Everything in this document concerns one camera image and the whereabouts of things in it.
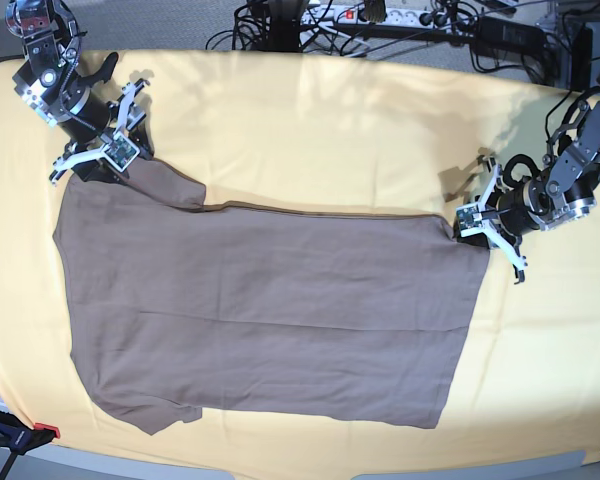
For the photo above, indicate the black stand column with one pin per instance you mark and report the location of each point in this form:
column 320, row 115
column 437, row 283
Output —
column 281, row 33

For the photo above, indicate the black power adapter brick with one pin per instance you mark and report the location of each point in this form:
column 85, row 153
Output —
column 494, row 34

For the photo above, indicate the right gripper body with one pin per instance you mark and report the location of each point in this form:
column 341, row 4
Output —
column 91, row 125

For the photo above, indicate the white power strip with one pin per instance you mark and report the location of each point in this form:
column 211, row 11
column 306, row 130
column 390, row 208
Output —
column 396, row 19

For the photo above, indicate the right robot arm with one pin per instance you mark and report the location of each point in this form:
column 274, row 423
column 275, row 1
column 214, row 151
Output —
column 49, row 80

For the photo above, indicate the brown T-shirt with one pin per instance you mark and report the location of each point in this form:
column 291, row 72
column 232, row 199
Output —
column 176, row 307

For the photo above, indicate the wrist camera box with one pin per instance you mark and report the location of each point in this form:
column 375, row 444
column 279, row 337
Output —
column 121, row 152
column 468, row 219

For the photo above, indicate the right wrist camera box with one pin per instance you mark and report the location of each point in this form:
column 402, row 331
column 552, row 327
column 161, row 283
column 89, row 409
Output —
column 121, row 152

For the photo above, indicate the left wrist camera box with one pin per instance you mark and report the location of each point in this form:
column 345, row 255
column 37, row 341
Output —
column 468, row 219

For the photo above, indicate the black box right edge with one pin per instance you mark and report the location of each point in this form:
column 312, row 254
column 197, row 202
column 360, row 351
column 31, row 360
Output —
column 581, row 59

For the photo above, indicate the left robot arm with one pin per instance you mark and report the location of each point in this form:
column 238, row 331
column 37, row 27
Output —
column 562, row 189

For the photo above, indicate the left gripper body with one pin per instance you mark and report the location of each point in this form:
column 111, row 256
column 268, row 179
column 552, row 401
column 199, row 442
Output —
column 505, row 216

